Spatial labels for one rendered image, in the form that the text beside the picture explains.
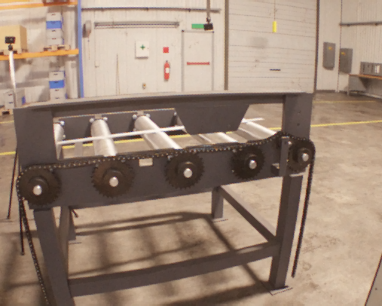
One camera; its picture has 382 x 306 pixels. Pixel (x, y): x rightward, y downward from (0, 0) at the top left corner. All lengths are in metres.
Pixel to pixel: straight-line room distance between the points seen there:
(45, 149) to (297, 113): 1.13
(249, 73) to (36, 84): 7.31
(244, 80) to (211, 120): 10.28
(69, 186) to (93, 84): 9.04
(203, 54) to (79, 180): 9.84
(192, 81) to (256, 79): 2.49
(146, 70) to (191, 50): 1.65
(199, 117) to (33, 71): 9.24
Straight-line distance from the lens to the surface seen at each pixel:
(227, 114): 1.38
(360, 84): 12.91
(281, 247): 1.81
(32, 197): 1.25
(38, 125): 1.24
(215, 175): 1.41
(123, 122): 2.20
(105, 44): 10.26
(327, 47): 13.72
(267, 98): 1.48
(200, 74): 10.89
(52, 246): 1.41
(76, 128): 2.19
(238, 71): 11.47
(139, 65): 10.38
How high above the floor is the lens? 1.32
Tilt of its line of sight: 18 degrees down
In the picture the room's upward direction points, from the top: straight up
